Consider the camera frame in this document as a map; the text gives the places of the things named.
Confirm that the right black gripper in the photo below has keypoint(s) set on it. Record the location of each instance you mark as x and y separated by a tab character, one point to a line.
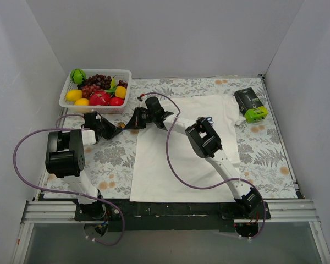
137	118

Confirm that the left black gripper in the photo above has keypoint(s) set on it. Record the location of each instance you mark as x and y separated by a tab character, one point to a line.
104	128

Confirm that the white t-shirt with flower print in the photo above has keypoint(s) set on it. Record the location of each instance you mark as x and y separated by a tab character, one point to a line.
153	181

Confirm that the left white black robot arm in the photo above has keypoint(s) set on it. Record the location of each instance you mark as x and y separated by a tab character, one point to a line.
66	160

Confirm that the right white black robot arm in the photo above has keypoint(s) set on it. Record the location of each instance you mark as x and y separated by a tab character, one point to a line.
207	145

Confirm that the floral table mat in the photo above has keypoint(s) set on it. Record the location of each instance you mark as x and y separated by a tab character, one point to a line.
110	163

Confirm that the yellow toy lemon right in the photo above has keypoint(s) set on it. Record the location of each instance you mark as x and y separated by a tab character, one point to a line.
120	92

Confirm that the yellow toy lemon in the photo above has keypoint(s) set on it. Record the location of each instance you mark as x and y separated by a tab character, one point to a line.
73	95
81	102
120	92

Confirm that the yellow toy lemon front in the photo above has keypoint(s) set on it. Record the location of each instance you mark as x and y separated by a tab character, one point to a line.
81	102

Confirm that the white plastic fruit basket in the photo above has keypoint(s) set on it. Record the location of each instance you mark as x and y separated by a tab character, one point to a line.
119	74

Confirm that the red grape bunch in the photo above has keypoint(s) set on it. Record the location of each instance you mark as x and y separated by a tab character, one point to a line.
89	90

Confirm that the dark purple grape bunch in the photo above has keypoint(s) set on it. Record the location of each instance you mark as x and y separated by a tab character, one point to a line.
102	81

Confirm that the yellow toy lemon left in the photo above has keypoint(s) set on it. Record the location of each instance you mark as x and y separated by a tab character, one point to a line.
73	95

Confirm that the toy watermelon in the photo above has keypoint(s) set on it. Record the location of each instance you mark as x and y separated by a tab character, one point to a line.
77	76

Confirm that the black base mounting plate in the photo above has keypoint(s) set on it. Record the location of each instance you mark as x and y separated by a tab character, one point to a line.
142	216

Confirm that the black green product box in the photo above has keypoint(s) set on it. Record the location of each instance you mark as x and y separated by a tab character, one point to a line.
250	105

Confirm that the aluminium frame rail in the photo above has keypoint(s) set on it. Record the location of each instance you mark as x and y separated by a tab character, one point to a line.
293	234

